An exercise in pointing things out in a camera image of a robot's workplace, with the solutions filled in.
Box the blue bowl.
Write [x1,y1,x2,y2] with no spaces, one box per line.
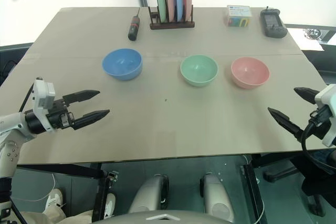
[101,48,144,82]

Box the clear box with coloured items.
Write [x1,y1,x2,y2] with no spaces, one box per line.
[226,5,254,28]

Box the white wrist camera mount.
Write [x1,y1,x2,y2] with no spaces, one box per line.
[32,77,57,132]
[313,84,336,148]

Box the white sneaker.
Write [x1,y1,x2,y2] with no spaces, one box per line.
[104,191,118,218]
[44,187,64,212]

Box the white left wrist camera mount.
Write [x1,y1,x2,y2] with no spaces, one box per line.
[32,77,57,132]

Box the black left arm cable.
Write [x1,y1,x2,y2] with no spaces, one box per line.
[17,81,37,116]

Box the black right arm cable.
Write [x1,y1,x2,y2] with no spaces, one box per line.
[300,119,336,168]

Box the silver left robot leg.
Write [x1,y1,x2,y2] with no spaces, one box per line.
[128,174,170,214]

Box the pink-red bowl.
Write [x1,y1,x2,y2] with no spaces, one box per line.
[230,57,271,90]

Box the green bowl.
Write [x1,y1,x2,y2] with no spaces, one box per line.
[180,55,219,88]

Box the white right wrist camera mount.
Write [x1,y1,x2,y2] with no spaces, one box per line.
[313,84,336,148]

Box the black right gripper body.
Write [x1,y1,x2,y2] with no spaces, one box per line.
[308,104,332,140]

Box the dark chair base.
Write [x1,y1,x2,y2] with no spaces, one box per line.
[263,150,336,217]

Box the silver robot torso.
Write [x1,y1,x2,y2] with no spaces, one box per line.
[90,209,238,224]

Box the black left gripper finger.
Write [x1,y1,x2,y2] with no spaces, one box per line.
[71,109,110,131]
[62,90,101,105]

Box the silver right robot leg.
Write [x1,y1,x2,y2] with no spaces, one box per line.
[199,172,235,222]

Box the black handheld remote controller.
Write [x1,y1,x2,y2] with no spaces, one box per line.
[260,5,288,39]

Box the black table leg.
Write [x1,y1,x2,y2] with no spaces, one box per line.
[241,164,266,224]

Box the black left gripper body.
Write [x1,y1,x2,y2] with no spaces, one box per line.
[46,98,76,131]

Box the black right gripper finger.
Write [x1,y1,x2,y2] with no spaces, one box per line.
[293,87,320,105]
[267,106,307,142]

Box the dark wooden plate rack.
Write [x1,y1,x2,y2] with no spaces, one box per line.
[148,0,196,30]

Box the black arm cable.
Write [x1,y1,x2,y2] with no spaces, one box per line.
[17,81,37,116]
[300,119,336,168]

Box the black table leg frame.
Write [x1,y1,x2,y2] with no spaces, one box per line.
[16,163,118,224]

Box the white floor cable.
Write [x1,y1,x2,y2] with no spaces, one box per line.
[12,173,64,201]

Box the beige trouser leg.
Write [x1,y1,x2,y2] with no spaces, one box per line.
[19,202,68,224]

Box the black red-banded screwdriver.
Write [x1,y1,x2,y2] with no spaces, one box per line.
[127,7,141,42]

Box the silver robot leg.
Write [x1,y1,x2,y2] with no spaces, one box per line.
[128,174,170,214]
[199,172,235,222]

